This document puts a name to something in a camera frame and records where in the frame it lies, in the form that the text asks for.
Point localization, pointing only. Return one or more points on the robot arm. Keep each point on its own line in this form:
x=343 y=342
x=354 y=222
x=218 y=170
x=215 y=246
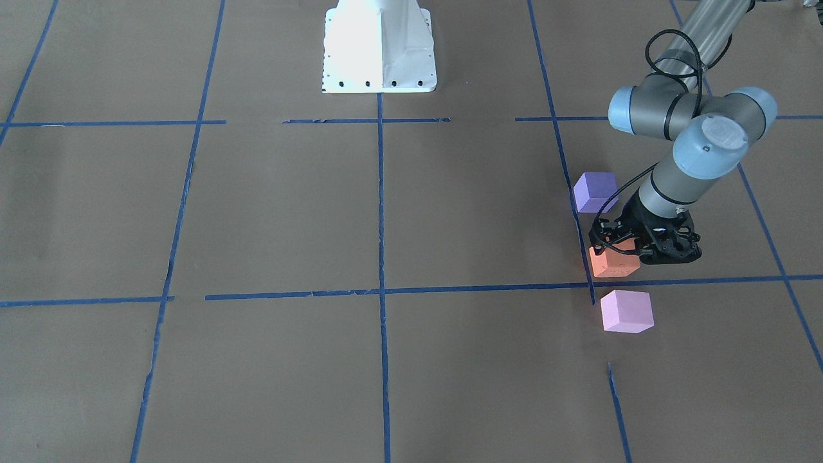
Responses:
x=710 y=135

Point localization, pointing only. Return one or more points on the orange foam block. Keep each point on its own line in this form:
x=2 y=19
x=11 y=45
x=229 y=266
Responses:
x=611 y=264

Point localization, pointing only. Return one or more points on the pink foam block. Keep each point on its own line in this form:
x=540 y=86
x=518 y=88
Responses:
x=626 y=311

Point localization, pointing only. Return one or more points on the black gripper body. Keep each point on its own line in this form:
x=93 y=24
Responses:
x=631 y=217

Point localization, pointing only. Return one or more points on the purple foam block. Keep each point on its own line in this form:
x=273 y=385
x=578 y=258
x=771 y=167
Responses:
x=592 y=190

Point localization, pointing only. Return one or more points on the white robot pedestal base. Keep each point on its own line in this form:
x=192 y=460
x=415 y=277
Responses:
x=378 y=47

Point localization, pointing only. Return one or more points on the brown paper table cover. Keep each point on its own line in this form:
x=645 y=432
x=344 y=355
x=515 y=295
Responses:
x=207 y=259

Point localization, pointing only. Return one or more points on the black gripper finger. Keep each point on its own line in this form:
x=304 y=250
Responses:
x=624 y=244

